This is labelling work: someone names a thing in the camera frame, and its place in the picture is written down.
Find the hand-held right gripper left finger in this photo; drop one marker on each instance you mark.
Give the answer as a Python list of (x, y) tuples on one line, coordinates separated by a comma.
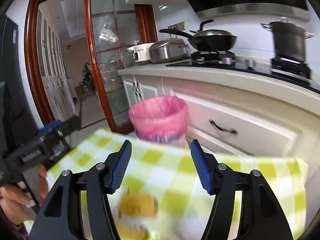
[(121, 165)]

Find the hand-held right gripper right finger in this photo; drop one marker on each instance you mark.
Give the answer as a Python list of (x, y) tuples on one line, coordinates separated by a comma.
[(201, 167)]

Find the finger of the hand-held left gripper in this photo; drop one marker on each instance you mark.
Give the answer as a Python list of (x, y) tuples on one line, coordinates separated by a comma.
[(51, 127), (71, 126)]

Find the yellow sponge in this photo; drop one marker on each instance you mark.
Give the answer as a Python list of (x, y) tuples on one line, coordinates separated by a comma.
[(137, 204)]

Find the pink-lined trash bin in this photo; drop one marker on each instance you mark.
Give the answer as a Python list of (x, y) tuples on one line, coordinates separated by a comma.
[(158, 120)]

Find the person's left hand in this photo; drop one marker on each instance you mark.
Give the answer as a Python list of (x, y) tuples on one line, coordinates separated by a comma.
[(15, 205)]

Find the green checked tablecloth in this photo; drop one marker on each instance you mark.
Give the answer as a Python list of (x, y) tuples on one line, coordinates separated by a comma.
[(172, 180)]

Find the dark garment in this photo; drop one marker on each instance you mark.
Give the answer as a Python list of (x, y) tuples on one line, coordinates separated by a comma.
[(87, 77)]

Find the black refrigerator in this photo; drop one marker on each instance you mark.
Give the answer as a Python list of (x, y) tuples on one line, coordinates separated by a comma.
[(12, 92)]

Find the white hallway cabinet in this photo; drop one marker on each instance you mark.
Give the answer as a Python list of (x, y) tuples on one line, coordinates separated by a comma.
[(55, 75)]

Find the glass sliding door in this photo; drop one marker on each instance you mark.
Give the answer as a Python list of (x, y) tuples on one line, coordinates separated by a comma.
[(112, 67)]

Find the white kitchen base cabinets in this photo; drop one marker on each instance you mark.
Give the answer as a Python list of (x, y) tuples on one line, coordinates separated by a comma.
[(262, 120)]

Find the white rice cooker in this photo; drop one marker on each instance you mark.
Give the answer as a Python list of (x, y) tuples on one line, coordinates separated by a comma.
[(142, 52)]

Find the black gas stove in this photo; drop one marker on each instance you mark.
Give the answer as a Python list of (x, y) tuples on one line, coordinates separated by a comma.
[(250, 63)]

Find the silver rice cooker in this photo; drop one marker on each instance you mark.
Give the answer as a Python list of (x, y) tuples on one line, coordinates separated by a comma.
[(167, 51)]

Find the black wok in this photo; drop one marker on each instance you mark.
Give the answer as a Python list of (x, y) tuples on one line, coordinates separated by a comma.
[(215, 41)]

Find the dark steel stock pot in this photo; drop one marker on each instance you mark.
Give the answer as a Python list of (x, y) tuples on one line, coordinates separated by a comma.
[(288, 42)]

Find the red wooden door frame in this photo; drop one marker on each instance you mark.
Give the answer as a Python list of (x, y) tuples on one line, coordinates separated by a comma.
[(31, 55)]

